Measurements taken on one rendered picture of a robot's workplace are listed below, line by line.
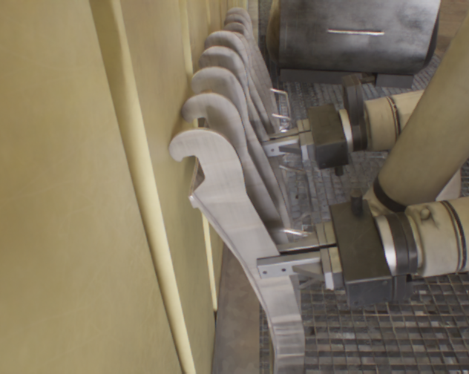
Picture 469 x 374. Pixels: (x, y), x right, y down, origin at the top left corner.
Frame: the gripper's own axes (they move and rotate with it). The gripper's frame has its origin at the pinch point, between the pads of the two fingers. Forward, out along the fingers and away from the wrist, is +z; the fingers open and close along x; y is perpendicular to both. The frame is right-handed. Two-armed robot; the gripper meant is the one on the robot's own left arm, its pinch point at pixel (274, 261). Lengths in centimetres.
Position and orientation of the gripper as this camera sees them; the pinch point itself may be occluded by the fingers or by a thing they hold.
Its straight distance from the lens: 50.2
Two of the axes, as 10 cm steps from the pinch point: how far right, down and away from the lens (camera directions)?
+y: -2.6, -7.6, -5.9
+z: -9.7, 1.7, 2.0
